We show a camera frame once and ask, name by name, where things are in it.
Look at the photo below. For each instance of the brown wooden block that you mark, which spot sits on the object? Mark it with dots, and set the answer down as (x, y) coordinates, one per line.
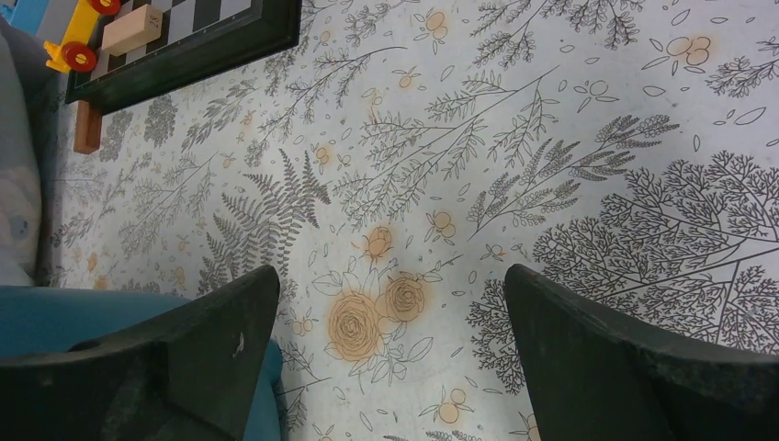
(88, 125)

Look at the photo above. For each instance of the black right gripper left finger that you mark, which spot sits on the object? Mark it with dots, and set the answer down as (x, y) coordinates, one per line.
(186, 374)

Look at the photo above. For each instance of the black framed checkerboard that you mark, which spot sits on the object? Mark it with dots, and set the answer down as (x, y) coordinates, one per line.
(198, 40)

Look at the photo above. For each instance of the light wooden block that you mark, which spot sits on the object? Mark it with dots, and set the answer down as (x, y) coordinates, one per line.
(133, 30)

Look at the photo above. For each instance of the large clear bag of trash bags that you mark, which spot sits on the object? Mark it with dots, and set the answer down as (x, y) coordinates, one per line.
(25, 81)

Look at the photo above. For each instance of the yellow toy car red wheels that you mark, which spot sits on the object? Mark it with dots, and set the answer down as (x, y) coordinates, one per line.
(73, 54)

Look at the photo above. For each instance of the teal plastic trash bin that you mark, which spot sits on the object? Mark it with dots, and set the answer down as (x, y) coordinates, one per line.
(38, 319)

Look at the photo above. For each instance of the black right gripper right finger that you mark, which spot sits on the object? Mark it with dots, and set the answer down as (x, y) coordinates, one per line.
(594, 373)

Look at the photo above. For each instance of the floral patterned table mat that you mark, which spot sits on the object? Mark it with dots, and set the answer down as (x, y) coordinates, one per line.
(405, 154)

